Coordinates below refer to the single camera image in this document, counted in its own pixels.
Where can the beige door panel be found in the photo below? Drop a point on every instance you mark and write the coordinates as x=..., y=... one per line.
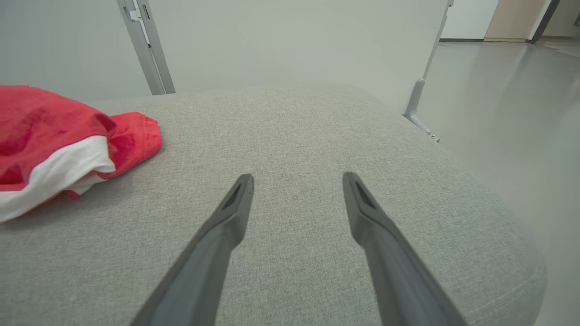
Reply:
x=512, y=18

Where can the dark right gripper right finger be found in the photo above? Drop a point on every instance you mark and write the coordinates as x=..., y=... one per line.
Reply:
x=389, y=262

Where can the red shorts white waistband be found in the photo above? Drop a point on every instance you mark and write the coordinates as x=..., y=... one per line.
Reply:
x=50, y=122

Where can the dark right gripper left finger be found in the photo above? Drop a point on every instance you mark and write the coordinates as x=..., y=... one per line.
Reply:
x=213, y=253

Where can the grey partition end post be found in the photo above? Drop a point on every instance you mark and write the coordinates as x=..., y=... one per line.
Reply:
x=419, y=95

